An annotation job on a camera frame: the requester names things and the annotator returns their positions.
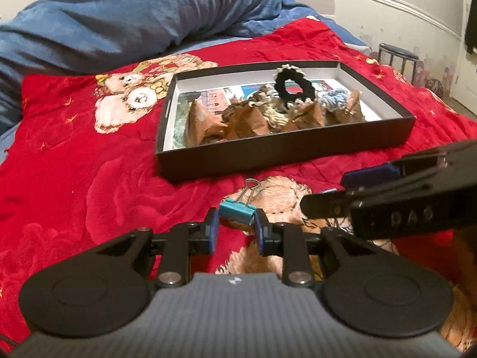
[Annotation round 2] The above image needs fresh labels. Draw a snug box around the dark metal stool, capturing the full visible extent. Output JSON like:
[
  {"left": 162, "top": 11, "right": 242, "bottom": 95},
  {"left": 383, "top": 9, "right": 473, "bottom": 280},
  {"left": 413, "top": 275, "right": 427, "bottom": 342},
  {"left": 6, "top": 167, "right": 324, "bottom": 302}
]
[{"left": 378, "top": 43, "right": 420, "bottom": 83}]

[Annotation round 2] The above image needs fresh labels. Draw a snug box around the grey-brown frilly scrunchie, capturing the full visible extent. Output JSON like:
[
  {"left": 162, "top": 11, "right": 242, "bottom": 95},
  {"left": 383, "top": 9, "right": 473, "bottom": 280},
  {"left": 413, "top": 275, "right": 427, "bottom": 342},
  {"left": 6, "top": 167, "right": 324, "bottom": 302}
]
[{"left": 238, "top": 85, "right": 278, "bottom": 109}]

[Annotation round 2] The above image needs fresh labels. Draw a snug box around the light blue scrunchie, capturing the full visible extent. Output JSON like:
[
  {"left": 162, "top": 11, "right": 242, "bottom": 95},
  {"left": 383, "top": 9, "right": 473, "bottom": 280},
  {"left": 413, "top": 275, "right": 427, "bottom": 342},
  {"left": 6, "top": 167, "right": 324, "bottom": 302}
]
[{"left": 320, "top": 89, "right": 358, "bottom": 115}]

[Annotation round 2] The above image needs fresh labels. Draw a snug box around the blue binder clip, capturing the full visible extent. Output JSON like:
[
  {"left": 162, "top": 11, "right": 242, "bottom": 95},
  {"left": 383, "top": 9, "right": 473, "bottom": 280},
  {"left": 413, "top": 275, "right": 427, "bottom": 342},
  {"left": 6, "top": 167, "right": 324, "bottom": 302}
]
[{"left": 219, "top": 179, "right": 262, "bottom": 229}]

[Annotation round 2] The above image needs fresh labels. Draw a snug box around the black scrunchie with cream lace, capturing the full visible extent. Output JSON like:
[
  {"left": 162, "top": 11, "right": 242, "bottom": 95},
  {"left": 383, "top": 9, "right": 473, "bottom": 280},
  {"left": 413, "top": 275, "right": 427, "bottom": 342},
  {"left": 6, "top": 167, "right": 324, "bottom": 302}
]
[{"left": 274, "top": 64, "right": 318, "bottom": 114}]

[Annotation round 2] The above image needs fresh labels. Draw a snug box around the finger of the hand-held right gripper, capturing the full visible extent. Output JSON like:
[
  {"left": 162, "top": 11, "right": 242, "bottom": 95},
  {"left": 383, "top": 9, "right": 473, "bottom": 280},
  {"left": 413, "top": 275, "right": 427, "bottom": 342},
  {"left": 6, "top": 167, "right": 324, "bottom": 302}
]
[
  {"left": 300, "top": 160, "right": 477, "bottom": 219},
  {"left": 341, "top": 141, "right": 477, "bottom": 192}
]

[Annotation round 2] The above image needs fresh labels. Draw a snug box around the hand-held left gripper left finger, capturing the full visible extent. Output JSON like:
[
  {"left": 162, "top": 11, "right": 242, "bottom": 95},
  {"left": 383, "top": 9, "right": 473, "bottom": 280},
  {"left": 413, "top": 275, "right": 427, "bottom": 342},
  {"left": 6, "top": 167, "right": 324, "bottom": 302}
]
[{"left": 79, "top": 208, "right": 220, "bottom": 288}]

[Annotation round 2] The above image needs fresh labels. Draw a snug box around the red printed blanket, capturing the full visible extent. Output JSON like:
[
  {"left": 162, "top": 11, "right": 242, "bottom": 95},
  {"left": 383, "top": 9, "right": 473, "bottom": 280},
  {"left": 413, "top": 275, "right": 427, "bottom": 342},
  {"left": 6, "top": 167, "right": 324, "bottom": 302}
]
[{"left": 0, "top": 17, "right": 477, "bottom": 355}]

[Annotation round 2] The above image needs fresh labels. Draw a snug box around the dark hanging cloth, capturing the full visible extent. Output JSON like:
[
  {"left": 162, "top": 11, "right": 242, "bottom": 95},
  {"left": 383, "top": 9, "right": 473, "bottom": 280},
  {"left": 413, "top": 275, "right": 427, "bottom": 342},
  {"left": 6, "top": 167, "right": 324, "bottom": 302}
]
[{"left": 464, "top": 0, "right": 477, "bottom": 55}]

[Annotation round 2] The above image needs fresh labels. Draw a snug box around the white door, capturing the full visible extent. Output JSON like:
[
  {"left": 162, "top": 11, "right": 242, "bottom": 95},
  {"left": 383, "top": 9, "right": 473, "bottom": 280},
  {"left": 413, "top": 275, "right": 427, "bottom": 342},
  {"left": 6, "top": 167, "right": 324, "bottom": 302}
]
[{"left": 449, "top": 41, "right": 477, "bottom": 111}]

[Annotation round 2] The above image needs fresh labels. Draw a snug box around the black cardboard box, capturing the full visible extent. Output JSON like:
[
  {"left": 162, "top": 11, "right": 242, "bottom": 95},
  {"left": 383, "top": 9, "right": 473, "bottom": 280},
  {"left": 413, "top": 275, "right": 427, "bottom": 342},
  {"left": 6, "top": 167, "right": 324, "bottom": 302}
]
[{"left": 154, "top": 61, "right": 417, "bottom": 183}]

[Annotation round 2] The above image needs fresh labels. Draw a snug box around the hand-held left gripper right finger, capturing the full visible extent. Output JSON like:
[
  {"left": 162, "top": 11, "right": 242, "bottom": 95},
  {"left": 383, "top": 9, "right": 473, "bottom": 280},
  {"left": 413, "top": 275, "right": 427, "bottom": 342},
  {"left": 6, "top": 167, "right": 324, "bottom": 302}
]
[{"left": 253, "top": 208, "right": 402, "bottom": 288}]

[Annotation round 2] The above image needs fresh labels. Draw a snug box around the blue duvet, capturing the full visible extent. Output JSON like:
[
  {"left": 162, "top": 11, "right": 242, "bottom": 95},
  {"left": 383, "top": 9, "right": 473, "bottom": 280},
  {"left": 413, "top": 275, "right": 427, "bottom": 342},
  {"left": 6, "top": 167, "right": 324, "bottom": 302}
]
[{"left": 0, "top": 0, "right": 322, "bottom": 135}]

